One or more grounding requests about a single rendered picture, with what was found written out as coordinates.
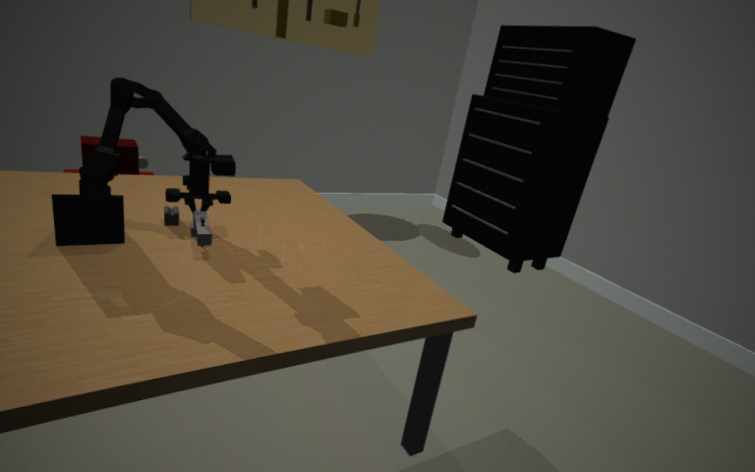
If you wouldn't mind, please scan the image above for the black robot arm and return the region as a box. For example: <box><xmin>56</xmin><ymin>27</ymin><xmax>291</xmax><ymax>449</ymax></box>
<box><xmin>80</xmin><ymin>78</ymin><xmax>236</xmax><ymax>195</ymax></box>

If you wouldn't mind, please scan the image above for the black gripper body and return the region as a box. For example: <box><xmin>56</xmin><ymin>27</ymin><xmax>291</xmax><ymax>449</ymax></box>
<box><xmin>165</xmin><ymin>174</ymin><xmax>231</xmax><ymax>204</ymax></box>

